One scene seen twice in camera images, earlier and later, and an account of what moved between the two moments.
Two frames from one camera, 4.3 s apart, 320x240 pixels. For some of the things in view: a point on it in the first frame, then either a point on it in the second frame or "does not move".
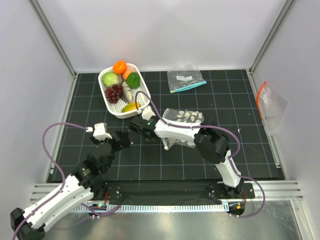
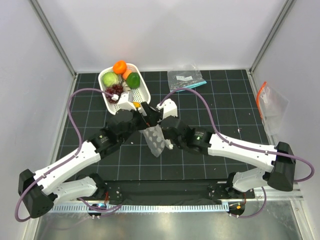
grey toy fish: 126,92 does not move
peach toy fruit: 126,74 does not move
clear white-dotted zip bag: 187,116 to 156,140
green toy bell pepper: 133,80 does not move
